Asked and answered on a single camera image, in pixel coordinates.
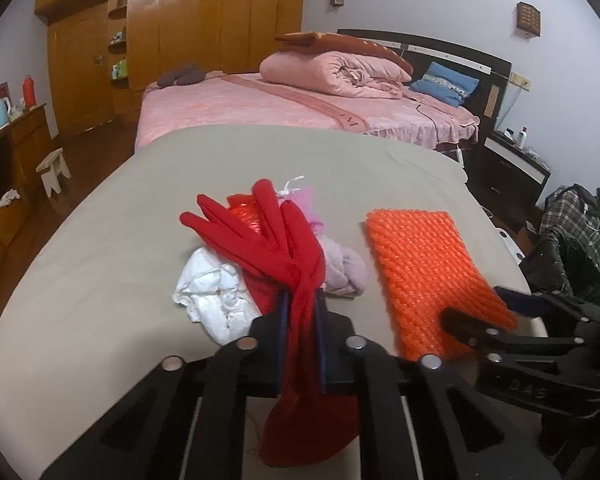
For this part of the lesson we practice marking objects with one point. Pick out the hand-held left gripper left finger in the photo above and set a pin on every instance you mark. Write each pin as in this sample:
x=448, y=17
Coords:
x=281, y=330

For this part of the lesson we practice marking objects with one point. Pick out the brown red folded blanket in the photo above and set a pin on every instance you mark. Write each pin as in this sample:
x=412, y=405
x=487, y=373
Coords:
x=350, y=42

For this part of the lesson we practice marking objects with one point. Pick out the plaid cloth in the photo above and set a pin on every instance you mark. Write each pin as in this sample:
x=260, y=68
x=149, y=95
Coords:
x=570, y=215

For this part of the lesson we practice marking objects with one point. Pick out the white bottle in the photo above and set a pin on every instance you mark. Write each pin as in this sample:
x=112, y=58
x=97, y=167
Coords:
x=521, y=137

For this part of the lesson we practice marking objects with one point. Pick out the red shiny plastic bag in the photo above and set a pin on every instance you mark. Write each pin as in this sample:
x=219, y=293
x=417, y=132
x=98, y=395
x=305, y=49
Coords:
x=242, y=212

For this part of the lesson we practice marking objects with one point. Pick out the dark nightstand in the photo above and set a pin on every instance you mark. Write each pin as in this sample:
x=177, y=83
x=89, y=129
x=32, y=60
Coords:
x=510, y=175

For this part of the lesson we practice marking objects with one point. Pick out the wooden wardrobe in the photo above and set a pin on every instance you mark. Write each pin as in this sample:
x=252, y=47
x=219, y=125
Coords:
x=205, y=25

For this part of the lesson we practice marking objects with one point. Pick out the blue patterned pillow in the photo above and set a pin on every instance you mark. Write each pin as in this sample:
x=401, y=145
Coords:
x=445, y=82

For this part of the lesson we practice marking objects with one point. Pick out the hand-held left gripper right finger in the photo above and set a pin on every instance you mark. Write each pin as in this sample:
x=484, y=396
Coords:
x=321, y=355

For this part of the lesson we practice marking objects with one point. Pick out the pink folded quilt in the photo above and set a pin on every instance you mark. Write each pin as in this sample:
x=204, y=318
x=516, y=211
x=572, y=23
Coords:
x=330, y=72

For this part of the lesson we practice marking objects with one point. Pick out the small wooden stool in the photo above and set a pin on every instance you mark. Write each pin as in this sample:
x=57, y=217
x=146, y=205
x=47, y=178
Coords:
x=52, y=165

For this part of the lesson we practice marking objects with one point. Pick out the red thermos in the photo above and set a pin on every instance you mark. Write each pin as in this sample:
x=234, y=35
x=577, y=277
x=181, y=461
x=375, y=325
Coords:
x=28, y=92

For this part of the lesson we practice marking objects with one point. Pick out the white crumpled cloth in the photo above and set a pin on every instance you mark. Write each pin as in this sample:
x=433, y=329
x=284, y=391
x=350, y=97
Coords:
x=215, y=290

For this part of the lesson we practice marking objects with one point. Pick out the pale pink crumpled cloth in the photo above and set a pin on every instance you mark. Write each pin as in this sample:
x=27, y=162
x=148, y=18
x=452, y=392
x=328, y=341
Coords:
x=342, y=270

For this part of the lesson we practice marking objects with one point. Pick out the beige tablecloth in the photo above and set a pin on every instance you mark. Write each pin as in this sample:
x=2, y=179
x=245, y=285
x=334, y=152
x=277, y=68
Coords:
x=105, y=260

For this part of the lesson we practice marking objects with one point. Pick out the large wooden wall lamp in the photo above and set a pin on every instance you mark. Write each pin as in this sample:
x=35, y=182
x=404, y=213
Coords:
x=528, y=17

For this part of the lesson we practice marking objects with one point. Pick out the white rag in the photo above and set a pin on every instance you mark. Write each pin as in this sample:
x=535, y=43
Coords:
x=9, y=198

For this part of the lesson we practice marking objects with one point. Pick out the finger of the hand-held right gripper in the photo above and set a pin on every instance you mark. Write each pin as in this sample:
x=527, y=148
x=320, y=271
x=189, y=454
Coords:
x=517, y=302
x=467, y=322

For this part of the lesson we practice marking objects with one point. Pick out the wall socket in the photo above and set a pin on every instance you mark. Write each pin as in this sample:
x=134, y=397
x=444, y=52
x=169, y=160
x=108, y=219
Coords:
x=520, y=80

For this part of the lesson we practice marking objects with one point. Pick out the red glove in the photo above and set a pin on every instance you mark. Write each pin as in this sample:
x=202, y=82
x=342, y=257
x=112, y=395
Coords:
x=280, y=260

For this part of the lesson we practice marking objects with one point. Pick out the light blue kettle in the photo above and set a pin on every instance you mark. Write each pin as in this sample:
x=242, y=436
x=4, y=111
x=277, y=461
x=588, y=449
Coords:
x=1, y=115

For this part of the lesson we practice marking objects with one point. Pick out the wooden desk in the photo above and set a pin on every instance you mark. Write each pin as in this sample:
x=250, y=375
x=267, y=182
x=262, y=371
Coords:
x=25, y=145

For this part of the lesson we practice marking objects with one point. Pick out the white bathroom scale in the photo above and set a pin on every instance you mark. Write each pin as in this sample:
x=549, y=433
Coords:
x=509, y=242

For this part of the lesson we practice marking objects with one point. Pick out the plaid jacket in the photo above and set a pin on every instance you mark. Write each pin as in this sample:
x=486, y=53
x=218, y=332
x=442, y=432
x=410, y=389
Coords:
x=565, y=270

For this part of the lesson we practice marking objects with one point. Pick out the dark wooden bed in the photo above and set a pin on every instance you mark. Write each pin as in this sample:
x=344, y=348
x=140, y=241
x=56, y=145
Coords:
x=280, y=105

